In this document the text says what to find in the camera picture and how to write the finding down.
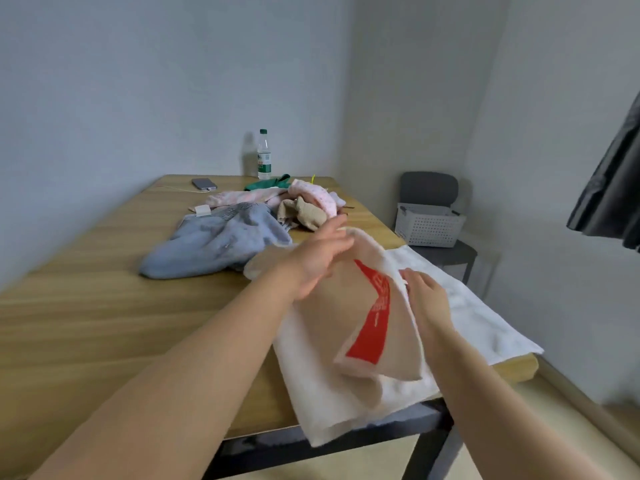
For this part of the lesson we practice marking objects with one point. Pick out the person's right hand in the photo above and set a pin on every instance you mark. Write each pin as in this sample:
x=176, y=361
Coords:
x=430, y=304

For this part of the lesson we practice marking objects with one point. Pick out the person's left hand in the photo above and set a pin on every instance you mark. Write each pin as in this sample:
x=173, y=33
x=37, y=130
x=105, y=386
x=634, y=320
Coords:
x=317, y=257

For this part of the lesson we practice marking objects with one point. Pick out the tan brown towel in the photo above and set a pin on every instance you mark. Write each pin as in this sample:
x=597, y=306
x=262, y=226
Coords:
x=307, y=214

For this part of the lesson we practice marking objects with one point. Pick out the lilac dotted white cloth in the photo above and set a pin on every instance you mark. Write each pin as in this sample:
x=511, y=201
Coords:
x=337, y=198

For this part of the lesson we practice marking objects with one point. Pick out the pink dotted cloth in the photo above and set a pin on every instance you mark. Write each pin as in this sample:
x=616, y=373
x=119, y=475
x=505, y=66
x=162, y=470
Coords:
x=317, y=194

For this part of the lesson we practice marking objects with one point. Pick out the white plastic basket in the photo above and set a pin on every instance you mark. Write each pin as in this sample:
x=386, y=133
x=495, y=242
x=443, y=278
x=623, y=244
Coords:
x=429, y=227

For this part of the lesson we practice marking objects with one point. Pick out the green cloth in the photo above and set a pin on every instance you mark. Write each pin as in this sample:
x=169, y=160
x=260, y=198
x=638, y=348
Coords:
x=265, y=183

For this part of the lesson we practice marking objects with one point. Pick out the pale pink towel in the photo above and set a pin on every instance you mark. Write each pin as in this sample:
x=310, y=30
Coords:
x=240, y=197

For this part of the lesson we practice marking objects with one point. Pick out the grey-blue towel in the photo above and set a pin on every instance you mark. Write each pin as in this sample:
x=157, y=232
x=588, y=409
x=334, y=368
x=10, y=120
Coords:
x=210, y=244

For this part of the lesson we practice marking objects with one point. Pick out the cream white towel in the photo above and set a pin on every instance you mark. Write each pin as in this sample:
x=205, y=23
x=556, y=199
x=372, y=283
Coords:
x=340, y=394

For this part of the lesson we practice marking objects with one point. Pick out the person's right forearm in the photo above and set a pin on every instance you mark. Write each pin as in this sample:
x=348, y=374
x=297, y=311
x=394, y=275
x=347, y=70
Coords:
x=500, y=409

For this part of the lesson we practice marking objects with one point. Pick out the person's left forearm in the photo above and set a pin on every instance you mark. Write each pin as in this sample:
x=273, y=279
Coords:
x=175, y=384

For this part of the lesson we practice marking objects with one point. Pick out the clear green-label water bottle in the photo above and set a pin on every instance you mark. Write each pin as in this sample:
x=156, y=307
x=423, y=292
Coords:
x=264, y=159

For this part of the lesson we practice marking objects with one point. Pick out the grey chair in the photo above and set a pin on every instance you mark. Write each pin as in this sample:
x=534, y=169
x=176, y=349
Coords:
x=429, y=187

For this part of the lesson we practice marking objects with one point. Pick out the grey smartphone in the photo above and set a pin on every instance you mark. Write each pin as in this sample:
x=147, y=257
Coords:
x=204, y=184

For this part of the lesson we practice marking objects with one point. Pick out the dark grey curtain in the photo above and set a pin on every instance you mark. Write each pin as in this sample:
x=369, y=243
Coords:
x=612, y=199

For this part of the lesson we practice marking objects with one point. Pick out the wooden table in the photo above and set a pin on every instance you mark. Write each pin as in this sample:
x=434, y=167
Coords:
x=100, y=304

